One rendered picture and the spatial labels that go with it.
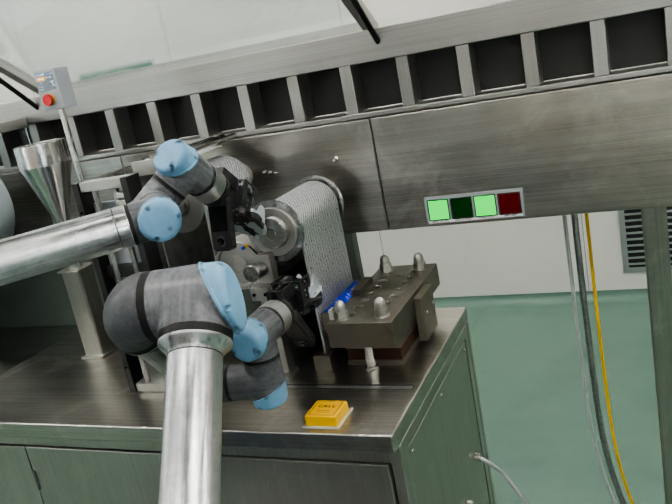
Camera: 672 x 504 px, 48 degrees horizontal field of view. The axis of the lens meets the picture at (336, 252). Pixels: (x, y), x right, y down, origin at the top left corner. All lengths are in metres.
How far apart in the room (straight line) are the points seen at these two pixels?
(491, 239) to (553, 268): 0.38
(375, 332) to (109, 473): 0.74
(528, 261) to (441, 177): 2.55
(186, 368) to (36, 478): 1.06
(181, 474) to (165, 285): 0.29
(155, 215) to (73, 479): 0.93
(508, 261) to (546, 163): 2.61
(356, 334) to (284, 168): 0.57
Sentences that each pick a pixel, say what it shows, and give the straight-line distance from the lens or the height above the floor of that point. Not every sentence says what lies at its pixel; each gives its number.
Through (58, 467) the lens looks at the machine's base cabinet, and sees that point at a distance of 2.07.
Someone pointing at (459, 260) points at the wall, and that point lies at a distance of 4.50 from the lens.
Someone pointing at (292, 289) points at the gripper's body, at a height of 1.15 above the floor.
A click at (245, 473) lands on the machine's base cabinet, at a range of 1.73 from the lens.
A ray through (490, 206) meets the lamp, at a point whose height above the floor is 1.18.
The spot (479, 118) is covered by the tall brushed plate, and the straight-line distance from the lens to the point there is 1.86.
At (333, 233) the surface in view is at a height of 1.18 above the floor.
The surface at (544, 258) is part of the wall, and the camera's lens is 4.40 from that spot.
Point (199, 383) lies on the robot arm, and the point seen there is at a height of 1.20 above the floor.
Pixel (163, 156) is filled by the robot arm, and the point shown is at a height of 1.49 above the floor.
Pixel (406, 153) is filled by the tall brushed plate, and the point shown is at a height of 1.34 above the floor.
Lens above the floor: 1.63
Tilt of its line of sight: 15 degrees down
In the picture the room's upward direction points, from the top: 11 degrees counter-clockwise
